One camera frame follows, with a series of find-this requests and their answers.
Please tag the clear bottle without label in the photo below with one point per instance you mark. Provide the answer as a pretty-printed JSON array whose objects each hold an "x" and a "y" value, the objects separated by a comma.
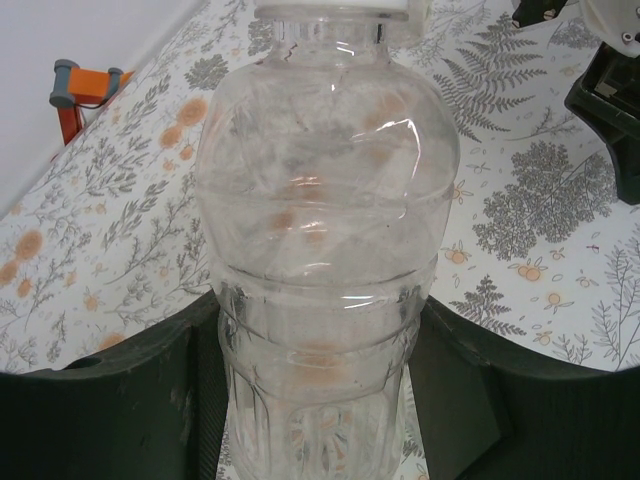
[{"x": 325, "y": 200}]

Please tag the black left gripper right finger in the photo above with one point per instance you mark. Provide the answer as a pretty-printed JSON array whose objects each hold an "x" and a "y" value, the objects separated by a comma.
[{"x": 540, "y": 425}]

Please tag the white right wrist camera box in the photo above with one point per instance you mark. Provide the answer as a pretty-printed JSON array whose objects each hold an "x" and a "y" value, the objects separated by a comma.
[{"x": 612, "y": 25}]

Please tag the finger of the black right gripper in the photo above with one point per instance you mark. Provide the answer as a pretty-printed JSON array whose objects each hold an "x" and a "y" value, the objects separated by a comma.
[{"x": 537, "y": 11}]

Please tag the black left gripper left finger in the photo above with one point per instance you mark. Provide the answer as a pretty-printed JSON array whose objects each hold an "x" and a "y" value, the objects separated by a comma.
[{"x": 100, "y": 425}]

